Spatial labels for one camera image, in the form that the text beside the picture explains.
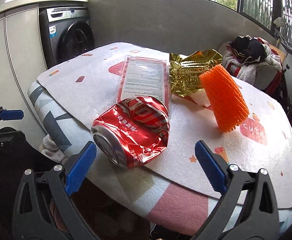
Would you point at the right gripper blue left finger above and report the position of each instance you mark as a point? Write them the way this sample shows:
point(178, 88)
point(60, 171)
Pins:
point(77, 167)

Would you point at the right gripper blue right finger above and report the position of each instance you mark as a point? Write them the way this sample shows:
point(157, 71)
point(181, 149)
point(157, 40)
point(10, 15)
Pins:
point(215, 174)

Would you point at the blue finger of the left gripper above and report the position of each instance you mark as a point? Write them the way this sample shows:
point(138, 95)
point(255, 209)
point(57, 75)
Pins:
point(11, 114)

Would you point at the gold foil wrapper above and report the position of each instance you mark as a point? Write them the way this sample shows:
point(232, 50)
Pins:
point(184, 71)

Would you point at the fluffy beige slipper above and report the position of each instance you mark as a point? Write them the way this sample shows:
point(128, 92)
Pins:
point(50, 149)

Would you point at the white cartoon print mat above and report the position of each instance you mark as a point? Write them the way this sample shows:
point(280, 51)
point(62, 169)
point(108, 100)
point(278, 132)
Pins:
point(87, 85)

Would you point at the white cabinet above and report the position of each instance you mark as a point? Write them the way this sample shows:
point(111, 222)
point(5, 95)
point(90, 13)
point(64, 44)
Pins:
point(21, 62)

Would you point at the crushed red soda can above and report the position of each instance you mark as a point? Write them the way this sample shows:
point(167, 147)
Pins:
point(133, 132)

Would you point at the orange foam fruit net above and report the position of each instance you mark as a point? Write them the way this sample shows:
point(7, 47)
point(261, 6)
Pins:
point(228, 105)

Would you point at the dark grey washing machine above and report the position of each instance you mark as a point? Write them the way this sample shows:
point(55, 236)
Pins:
point(65, 33)

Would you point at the clear plastic package with label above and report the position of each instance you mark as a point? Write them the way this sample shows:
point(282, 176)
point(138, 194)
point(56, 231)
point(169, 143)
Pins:
point(142, 76)

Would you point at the chair piled with clothes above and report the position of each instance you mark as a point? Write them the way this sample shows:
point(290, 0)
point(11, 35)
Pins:
point(254, 61)

